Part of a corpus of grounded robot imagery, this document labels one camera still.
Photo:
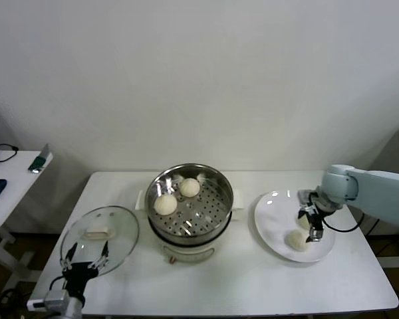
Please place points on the steel steamer basket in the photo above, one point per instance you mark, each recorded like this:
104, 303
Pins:
206, 216

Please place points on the white steamed baozi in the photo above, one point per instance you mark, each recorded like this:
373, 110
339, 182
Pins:
296, 241
165, 204
190, 187
302, 225

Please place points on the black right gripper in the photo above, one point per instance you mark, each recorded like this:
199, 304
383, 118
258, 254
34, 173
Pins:
319, 212

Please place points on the white floor power strip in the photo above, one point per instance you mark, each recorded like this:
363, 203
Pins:
0, 303

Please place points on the white side table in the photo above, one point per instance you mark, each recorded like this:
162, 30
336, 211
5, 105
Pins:
13, 199

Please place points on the white round plate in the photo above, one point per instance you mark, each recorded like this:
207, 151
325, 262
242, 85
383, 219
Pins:
272, 219

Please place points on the green handheld device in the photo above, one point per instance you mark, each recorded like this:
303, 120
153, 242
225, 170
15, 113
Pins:
38, 163

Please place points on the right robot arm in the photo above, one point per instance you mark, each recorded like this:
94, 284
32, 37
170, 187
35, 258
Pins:
379, 196

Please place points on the white electric cooker base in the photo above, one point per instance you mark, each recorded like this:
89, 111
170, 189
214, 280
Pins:
189, 254

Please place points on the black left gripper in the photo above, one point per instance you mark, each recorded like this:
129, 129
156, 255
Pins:
79, 276

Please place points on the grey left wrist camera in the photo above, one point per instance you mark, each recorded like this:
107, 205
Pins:
54, 299

